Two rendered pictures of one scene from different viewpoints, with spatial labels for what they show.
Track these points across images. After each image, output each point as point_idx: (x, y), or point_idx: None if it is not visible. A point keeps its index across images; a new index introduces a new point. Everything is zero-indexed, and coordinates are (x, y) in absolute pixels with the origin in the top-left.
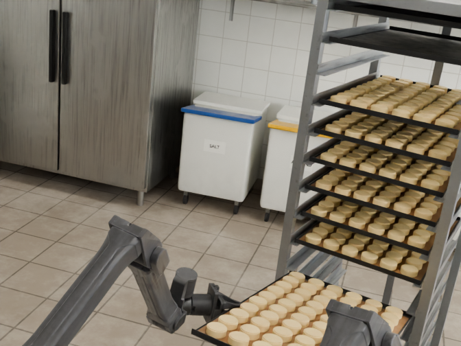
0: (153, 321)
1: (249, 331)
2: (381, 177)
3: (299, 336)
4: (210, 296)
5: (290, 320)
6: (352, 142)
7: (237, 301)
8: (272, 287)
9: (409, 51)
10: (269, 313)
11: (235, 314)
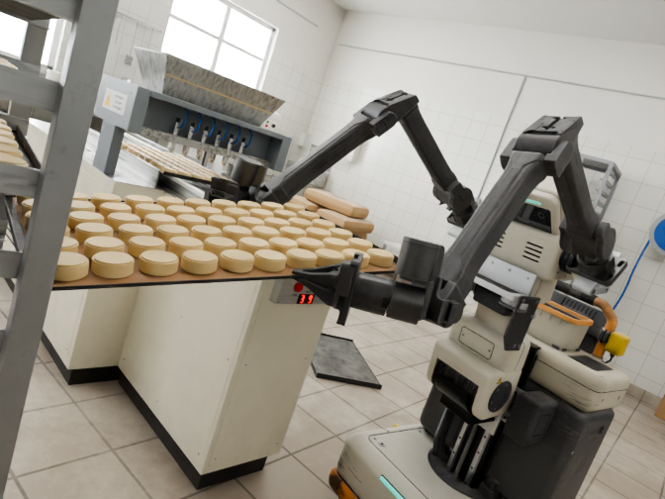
0: None
1: (342, 240)
2: None
3: (279, 223)
4: (359, 271)
5: (261, 231)
6: None
7: (303, 271)
8: (203, 258)
9: None
10: (281, 242)
11: (338, 253)
